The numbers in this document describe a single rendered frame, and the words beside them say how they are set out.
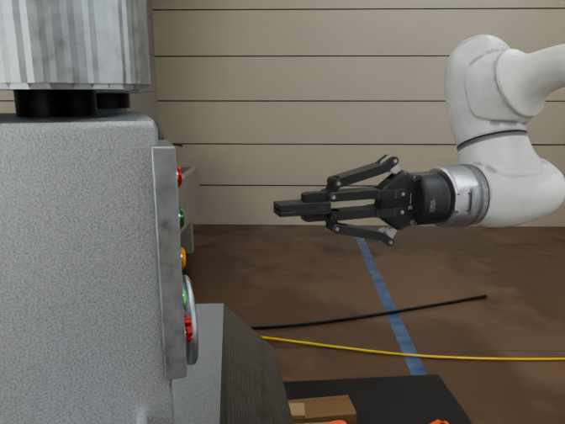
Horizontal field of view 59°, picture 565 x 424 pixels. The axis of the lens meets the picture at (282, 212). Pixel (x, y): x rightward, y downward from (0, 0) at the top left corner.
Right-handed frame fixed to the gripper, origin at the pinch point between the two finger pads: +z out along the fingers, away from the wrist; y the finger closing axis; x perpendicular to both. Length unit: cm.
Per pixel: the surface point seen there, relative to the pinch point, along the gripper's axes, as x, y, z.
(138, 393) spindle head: -3.1, 21.0, 22.2
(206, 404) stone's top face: 49, 60, 6
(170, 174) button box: -4.1, -5.9, 17.1
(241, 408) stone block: 52, 65, -3
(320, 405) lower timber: 142, 137, -64
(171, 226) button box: -4.1, 0.1, 17.3
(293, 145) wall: 502, 47, -178
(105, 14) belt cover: -3.9, -22.2, 22.6
